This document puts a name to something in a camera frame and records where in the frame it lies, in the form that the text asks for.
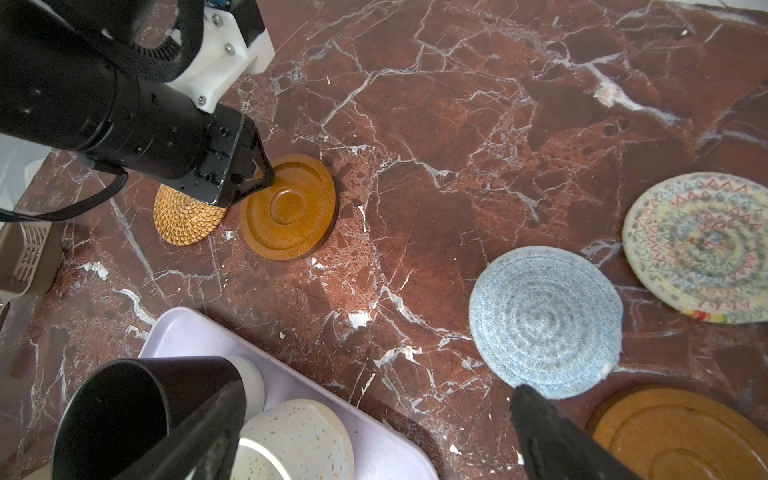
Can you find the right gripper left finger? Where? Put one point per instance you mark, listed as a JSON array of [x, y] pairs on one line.
[[203, 446]]

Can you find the right brown wooden coaster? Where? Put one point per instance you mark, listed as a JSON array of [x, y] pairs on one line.
[[670, 433]]

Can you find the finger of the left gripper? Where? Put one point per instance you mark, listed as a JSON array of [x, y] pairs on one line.
[[250, 169]]

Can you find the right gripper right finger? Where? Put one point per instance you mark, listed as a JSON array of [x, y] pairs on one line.
[[553, 447]]

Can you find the woven rattan coaster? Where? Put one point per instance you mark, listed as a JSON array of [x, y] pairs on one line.
[[181, 220]]

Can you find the brown wooden coaster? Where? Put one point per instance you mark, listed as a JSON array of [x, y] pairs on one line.
[[670, 433], [295, 216]]

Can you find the white speckled mug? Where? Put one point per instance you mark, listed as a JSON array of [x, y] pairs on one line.
[[298, 439]]

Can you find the black cup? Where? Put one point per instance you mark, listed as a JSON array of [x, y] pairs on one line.
[[128, 406]]

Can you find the blue woven coaster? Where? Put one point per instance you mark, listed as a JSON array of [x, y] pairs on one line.
[[547, 318]]

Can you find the lilac plastic tray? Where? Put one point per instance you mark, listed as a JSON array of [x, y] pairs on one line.
[[379, 452]]

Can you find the left brown wooden coaster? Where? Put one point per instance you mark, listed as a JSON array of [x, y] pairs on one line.
[[295, 216]]

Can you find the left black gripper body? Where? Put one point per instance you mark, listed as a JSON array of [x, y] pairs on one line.
[[211, 157]]

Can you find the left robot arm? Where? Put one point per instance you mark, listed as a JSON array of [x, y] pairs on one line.
[[74, 77]]

